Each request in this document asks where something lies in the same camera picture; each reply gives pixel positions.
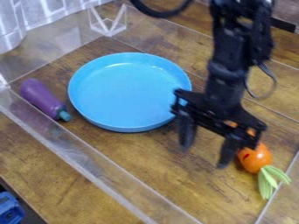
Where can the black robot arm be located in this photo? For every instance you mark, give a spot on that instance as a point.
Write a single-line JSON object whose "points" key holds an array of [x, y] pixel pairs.
{"points": [[241, 45]]}

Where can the blue round plate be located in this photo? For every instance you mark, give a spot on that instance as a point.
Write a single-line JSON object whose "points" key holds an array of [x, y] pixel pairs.
{"points": [[123, 91]]}

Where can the clear acrylic front barrier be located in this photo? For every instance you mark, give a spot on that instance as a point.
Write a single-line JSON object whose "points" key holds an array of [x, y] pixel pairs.
{"points": [[147, 204]]}

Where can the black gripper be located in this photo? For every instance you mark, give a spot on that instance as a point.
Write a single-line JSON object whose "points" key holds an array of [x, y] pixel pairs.
{"points": [[216, 111]]}

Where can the clear acrylic barrier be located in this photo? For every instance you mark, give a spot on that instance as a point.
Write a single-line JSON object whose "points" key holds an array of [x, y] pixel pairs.
{"points": [[188, 48], [147, 204]]}

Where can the purple toy eggplant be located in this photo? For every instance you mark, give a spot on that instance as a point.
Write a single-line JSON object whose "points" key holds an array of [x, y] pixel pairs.
{"points": [[41, 98]]}

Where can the white sheer curtain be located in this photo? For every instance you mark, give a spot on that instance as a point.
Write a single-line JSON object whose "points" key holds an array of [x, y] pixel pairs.
{"points": [[23, 15]]}

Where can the blue object at corner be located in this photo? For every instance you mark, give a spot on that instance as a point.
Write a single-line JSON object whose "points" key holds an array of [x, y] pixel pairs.
{"points": [[11, 210]]}

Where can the clear acrylic back barrier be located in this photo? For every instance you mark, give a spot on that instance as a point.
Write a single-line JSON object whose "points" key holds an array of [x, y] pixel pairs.
{"points": [[188, 48]]}

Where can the clear acrylic corner bracket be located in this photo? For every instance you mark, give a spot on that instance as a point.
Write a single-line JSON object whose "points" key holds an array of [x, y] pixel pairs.
{"points": [[104, 25]]}

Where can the orange toy carrot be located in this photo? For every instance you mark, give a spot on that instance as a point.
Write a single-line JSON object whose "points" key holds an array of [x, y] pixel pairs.
{"points": [[256, 162]]}

